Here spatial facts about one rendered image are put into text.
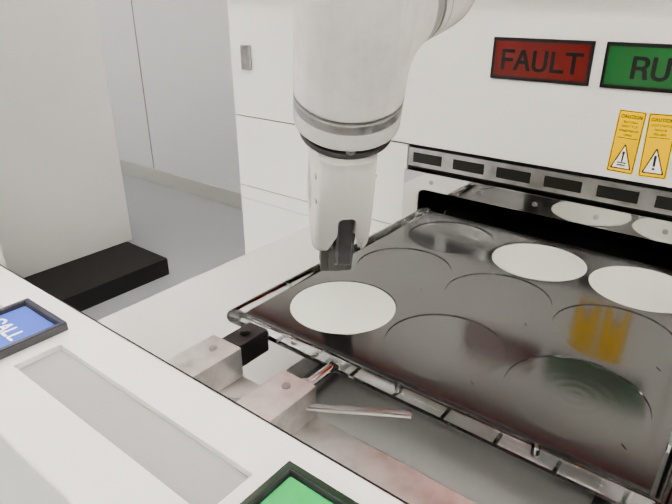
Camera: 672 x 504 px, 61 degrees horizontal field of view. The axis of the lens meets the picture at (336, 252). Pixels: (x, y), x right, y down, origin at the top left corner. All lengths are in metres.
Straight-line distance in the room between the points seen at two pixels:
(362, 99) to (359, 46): 0.04
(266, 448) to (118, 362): 0.12
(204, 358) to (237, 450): 0.17
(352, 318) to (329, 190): 0.14
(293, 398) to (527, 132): 0.47
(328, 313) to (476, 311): 0.14
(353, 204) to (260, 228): 0.65
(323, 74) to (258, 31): 0.61
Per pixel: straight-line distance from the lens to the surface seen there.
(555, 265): 0.66
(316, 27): 0.38
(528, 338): 0.52
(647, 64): 0.71
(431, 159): 0.82
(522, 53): 0.75
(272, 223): 1.06
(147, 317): 0.72
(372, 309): 0.54
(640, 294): 0.64
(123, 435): 0.34
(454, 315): 0.54
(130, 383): 0.37
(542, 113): 0.75
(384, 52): 0.39
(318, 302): 0.55
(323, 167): 0.43
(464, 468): 0.50
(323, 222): 0.46
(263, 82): 1.00
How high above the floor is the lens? 1.17
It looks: 24 degrees down
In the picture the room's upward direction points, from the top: straight up
